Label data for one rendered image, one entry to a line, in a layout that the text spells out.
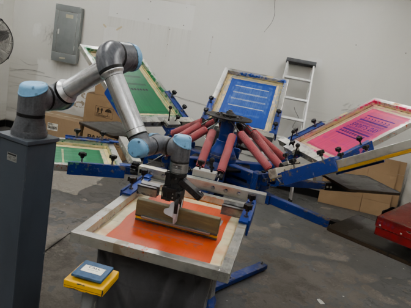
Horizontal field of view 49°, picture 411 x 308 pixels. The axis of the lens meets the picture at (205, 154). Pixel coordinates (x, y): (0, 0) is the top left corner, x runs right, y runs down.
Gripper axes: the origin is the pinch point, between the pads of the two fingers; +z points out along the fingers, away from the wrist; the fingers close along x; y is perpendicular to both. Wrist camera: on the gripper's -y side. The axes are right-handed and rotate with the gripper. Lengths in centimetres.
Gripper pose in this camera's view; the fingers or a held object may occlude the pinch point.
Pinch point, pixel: (177, 219)
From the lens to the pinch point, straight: 190.0
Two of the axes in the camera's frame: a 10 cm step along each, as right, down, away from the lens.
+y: -9.7, -1.8, 1.6
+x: -2.0, 2.0, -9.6
